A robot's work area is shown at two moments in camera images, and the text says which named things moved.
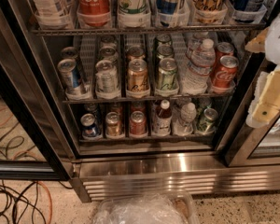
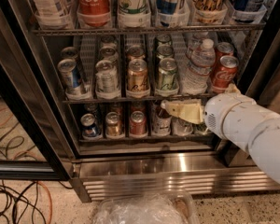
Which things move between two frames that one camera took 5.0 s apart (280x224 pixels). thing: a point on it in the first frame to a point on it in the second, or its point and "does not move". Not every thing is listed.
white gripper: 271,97 to 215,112
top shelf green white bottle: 133,7 does not move
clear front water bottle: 195,80 does not move
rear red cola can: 223,49 does not move
